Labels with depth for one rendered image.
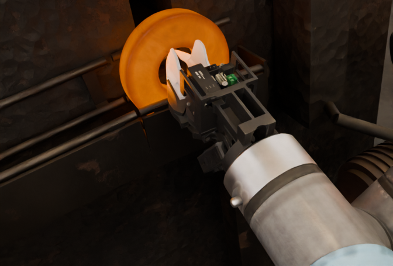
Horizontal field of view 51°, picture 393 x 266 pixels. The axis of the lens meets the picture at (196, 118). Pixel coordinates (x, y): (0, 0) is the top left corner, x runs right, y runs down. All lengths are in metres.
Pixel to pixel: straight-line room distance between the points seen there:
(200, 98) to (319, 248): 0.18
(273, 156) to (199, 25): 0.24
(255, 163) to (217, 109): 0.08
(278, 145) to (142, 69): 0.22
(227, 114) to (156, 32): 0.16
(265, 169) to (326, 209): 0.06
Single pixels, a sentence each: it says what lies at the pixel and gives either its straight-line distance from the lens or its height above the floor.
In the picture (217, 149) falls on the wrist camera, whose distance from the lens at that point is 0.46.
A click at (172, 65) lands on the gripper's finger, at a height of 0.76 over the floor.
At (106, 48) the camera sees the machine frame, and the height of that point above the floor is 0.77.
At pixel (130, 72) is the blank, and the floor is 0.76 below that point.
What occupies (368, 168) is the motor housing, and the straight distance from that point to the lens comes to 0.71.
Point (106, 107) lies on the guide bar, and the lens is 0.60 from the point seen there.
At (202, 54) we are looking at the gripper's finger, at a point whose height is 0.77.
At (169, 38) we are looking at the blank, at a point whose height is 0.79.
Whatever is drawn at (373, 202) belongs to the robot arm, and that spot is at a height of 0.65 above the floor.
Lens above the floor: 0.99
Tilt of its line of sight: 34 degrees down
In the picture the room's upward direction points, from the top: 10 degrees counter-clockwise
